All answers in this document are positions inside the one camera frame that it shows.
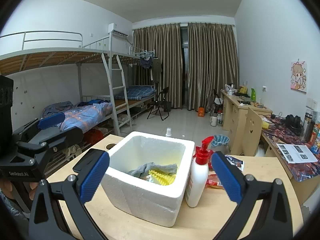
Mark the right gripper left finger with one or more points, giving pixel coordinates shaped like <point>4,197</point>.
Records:
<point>47,220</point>

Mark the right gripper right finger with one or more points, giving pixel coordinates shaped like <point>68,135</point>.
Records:
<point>274,220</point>

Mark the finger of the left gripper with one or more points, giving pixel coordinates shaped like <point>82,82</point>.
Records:
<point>51,121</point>
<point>88,159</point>

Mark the grey sock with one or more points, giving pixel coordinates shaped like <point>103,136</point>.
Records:
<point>143,170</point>

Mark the person's hand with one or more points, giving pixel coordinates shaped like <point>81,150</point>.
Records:
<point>8,188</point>

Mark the blue patterned quilt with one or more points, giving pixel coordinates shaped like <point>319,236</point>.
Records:
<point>85,115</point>

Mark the white metal bunk bed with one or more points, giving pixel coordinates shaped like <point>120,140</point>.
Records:
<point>74,72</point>

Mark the white styrofoam box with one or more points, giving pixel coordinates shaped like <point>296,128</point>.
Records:
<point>143,197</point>

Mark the printed paper sheet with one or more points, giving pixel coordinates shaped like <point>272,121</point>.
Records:
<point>297,154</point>

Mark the yellow sponge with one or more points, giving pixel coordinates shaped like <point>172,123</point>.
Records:
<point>161,178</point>

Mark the red snack packet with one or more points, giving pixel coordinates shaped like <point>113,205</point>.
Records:
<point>213,182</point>

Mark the blue plaid mattress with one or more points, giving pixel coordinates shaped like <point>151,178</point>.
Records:
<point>135,93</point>

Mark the white red pump bottle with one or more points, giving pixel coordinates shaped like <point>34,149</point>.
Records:
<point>199,171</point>

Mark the black folding chair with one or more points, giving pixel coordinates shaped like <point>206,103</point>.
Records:
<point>160,102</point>

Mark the wooden smiley chair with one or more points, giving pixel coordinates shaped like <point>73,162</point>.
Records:
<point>252,133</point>

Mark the patterned desk mat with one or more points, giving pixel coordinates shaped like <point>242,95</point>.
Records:
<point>275,132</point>

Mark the blue waste basket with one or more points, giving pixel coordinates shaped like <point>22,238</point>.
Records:
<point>219,140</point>

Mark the dark thermos bottle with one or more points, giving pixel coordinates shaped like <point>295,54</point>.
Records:
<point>307,128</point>

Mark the black headphones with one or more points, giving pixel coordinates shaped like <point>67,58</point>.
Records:
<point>293,123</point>

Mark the hanging dark clothes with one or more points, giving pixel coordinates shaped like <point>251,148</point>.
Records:
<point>149,71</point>

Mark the white air conditioner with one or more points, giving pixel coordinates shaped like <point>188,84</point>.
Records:
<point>112,28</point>

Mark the orange box on floor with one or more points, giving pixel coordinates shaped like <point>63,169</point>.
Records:
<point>201,112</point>

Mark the light wood desk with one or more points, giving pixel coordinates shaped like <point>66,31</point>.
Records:
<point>235,109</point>

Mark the left brown curtain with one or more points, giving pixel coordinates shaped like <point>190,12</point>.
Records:
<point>166,70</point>

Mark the brown curtain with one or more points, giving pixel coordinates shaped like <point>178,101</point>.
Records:
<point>213,61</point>
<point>166,70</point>

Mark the anime girl poster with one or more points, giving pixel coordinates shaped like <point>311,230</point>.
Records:
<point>299,76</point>

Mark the right brown curtain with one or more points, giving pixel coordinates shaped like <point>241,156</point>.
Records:
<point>213,61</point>

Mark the wall switch plate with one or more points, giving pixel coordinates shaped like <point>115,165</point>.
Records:
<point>311,104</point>

